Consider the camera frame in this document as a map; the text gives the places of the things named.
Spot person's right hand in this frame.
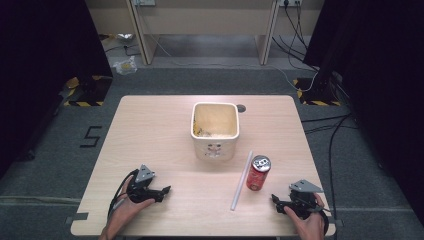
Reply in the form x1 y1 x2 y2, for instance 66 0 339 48
283 193 326 240

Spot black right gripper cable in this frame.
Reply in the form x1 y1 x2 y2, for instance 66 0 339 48
313 204 331 236

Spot person's left hand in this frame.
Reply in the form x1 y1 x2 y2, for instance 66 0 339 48
104 181 156 234

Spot black floor cables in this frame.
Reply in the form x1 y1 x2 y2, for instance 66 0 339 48
300 112 359 240

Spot red drink can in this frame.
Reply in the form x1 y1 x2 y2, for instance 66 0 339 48
245 154 272 192

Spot black hanging cables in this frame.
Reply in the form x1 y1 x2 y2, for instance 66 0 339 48
271 0 319 72

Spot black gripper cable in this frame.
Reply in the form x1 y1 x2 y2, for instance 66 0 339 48
313 204 331 236
107 168 140 221

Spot black stand base striped tape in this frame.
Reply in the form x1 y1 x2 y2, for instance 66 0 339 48
293 77 344 107
63 75 114 108

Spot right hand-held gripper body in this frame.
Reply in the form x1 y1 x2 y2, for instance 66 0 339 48
279 179 324 220

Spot thin black floor cable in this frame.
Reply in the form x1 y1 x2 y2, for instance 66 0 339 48
104 43 142 57

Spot grey floor cable cover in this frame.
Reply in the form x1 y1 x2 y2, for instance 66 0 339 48
0 194 82 205

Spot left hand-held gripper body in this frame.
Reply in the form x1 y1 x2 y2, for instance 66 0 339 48
126 163 164 204

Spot white square bin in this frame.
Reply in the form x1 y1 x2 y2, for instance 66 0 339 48
190 101 241 163

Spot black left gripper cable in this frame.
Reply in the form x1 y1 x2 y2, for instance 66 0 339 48
107 168 140 221

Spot white straw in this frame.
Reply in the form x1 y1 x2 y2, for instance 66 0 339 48
230 150 254 212

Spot clear plastic bag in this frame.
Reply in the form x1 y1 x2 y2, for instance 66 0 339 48
112 55 138 76

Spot black curtain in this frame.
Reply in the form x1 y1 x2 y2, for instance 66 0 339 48
303 0 424 228
0 0 113 178

